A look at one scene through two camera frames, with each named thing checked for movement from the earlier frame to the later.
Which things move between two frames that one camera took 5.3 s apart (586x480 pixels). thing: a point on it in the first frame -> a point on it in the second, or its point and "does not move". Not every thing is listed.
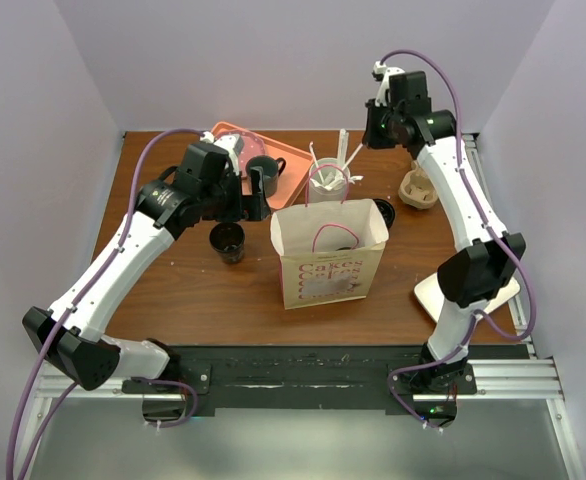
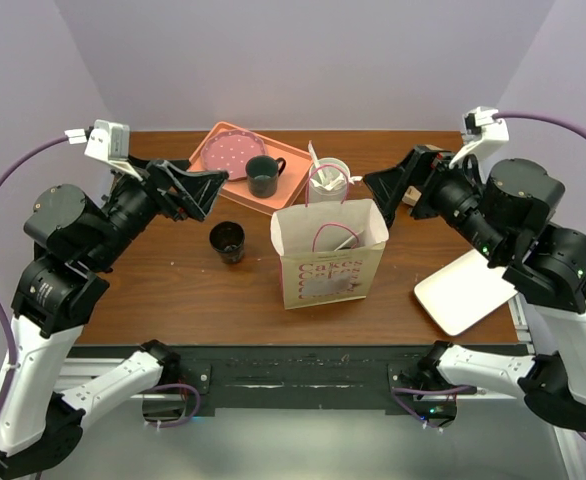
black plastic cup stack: x=229 y=239 does not move
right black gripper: x=372 y=139 -> x=388 y=186
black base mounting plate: x=303 y=377 does not move
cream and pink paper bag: x=326 y=251 does not move
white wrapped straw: x=315 y=159 does not move
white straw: x=343 y=146 -> x=351 y=236
